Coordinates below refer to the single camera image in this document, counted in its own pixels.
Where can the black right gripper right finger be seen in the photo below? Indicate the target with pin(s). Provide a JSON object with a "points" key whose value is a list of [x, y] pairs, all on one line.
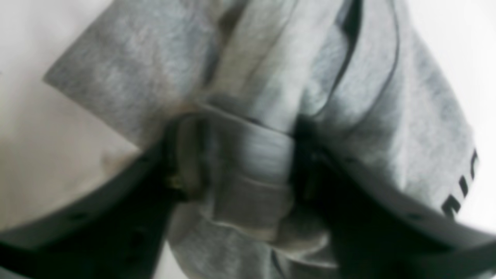
{"points": [[376, 231]]}

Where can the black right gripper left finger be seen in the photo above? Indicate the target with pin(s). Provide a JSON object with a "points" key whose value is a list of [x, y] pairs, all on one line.
{"points": [[116, 232]]}

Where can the grey T-shirt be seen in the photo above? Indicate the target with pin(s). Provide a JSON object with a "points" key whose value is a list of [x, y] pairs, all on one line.
{"points": [[356, 69]]}

